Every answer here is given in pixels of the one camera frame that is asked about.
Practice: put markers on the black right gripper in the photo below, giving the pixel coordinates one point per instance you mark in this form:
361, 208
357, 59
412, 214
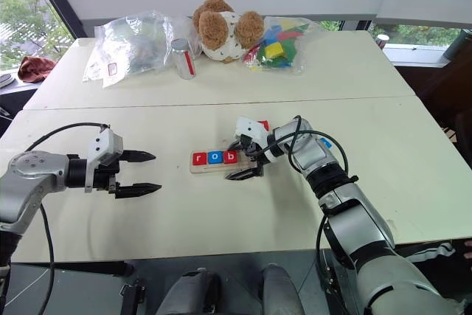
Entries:
257, 158

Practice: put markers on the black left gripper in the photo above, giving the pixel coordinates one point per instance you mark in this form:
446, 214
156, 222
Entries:
107, 176

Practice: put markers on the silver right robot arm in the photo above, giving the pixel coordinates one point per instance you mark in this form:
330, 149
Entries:
368, 226

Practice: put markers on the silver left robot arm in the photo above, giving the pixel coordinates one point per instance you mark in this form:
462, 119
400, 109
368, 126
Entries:
33, 178

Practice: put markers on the red letter b block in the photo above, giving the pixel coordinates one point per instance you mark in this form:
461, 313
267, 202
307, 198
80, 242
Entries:
230, 157

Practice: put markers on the blue letter o block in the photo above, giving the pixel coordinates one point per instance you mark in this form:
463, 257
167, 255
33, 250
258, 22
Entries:
214, 158

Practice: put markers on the wooden letter tray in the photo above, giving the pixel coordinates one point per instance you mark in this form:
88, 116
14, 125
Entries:
210, 168

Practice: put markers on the red letter r block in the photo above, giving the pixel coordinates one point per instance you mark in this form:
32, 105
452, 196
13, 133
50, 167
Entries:
198, 158

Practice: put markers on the clear bag of coloured blocks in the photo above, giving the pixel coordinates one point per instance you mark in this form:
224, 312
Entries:
276, 47

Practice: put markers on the metal can red label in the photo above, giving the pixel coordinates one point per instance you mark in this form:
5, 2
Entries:
183, 58

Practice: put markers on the black table clamp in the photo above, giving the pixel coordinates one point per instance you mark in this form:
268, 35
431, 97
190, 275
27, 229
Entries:
131, 298

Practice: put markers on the clear plastic bag dark contents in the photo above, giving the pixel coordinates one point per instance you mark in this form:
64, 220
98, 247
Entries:
129, 45

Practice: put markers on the brown white plush bear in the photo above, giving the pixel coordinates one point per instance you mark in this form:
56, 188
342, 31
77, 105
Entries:
221, 31

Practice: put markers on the dark rounded shape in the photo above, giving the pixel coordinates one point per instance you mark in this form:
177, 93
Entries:
282, 291

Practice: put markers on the dark red cloth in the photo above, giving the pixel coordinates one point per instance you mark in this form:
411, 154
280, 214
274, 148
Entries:
35, 68

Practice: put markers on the grey flat object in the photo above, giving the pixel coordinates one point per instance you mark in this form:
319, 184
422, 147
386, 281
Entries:
5, 80

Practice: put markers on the paper cup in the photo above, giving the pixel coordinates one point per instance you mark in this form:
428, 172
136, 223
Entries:
382, 41

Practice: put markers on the dark brown chair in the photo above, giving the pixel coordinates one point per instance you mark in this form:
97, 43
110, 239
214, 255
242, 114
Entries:
450, 97

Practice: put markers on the dark grey-green bin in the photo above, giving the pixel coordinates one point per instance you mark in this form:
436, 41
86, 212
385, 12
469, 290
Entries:
459, 44

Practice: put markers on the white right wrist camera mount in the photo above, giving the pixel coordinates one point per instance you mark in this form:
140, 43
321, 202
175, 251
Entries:
250, 127

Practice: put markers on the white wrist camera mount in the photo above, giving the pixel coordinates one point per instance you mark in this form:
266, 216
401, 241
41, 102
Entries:
105, 145
250, 127

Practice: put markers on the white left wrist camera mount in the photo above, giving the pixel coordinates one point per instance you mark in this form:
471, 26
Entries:
105, 145

